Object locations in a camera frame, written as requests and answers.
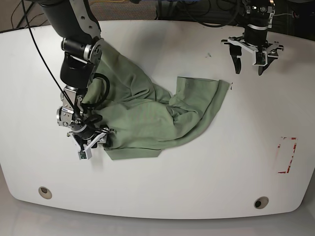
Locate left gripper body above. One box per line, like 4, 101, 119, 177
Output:
221, 36, 284, 56

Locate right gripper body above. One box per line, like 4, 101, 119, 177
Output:
67, 126, 115, 152

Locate green t-shirt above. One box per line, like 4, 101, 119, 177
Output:
83, 44, 229, 160

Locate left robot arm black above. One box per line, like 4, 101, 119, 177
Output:
221, 0, 284, 76

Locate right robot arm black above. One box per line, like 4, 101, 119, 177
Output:
38, 0, 111, 159

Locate left table grommet hole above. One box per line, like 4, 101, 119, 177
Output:
38, 186, 53, 200

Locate table grommet hole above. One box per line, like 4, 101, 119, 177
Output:
254, 196, 269, 209
38, 186, 53, 200

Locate red tape rectangle marking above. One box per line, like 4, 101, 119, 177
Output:
274, 137, 298, 174

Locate right table grommet hole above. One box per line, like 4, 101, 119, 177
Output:
254, 196, 269, 209

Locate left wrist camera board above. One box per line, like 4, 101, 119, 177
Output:
252, 50, 268, 66

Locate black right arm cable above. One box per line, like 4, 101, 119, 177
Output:
21, 0, 109, 138

